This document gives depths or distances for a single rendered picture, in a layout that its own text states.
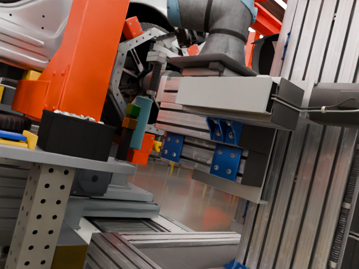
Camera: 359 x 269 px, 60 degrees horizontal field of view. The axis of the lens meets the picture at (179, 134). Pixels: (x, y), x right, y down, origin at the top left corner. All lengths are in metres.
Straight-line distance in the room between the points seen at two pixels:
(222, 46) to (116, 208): 1.12
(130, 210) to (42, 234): 0.82
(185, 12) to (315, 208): 0.66
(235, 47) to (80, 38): 0.56
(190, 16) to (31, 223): 0.77
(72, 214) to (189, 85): 0.95
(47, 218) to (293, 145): 0.74
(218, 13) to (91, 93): 0.54
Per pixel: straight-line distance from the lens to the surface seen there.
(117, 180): 1.85
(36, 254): 1.08
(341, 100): 0.68
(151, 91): 1.43
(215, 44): 0.94
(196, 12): 0.99
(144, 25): 1.80
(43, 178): 0.99
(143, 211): 1.85
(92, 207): 1.68
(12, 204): 1.28
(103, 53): 1.23
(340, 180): 0.84
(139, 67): 1.78
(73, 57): 1.19
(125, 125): 1.12
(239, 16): 0.97
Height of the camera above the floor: 0.57
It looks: 1 degrees up
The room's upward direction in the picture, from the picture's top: 14 degrees clockwise
